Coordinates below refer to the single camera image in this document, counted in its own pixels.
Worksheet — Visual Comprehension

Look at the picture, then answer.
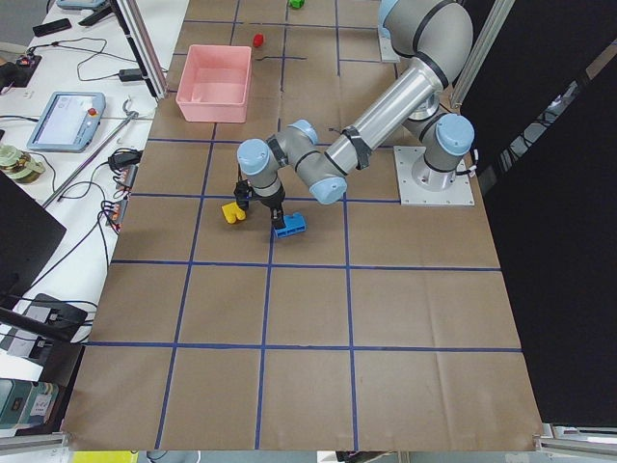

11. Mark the black power adapter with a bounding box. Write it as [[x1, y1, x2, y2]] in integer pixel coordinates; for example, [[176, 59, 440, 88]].
[[118, 68, 143, 82]]

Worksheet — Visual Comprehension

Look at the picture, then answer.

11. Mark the yellow toy block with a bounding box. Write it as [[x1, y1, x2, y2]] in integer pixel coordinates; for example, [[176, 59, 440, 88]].
[[221, 202, 247, 225]]

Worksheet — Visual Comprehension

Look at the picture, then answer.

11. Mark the aluminium frame post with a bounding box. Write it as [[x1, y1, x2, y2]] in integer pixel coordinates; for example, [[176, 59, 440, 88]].
[[110, 0, 168, 101]]

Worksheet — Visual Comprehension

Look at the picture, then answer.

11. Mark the blue teach pendant tablet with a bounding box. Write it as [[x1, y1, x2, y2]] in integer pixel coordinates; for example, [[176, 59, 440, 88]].
[[26, 92, 106, 152]]

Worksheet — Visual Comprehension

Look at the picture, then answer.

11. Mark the blue toy block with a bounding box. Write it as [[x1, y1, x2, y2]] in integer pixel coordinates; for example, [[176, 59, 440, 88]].
[[274, 212, 307, 238]]

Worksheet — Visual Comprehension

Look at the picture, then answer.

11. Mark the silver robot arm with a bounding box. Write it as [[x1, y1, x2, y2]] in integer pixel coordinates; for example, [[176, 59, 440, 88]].
[[224, 1, 474, 235]]

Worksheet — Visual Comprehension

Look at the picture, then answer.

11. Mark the black monitor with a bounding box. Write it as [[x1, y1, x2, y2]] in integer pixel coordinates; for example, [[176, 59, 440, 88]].
[[0, 174, 67, 309]]

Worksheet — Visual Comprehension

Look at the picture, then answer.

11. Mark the black phone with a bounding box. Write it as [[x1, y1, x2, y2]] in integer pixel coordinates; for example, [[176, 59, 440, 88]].
[[33, 18, 71, 38]]

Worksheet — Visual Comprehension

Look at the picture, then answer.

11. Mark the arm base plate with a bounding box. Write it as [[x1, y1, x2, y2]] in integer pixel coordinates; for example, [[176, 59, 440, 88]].
[[378, 35, 400, 64], [393, 146, 475, 207]]

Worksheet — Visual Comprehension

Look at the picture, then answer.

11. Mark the pink plastic box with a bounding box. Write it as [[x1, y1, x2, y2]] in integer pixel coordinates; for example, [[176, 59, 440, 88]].
[[175, 44, 252, 123]]

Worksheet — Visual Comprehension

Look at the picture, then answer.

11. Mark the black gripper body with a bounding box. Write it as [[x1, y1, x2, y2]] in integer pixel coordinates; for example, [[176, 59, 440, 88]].
[[254, 187, 285, 212]]

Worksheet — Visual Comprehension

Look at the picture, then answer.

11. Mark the long metal rod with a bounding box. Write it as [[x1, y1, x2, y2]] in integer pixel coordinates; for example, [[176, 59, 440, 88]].
[[41, 96, 139, 209]]

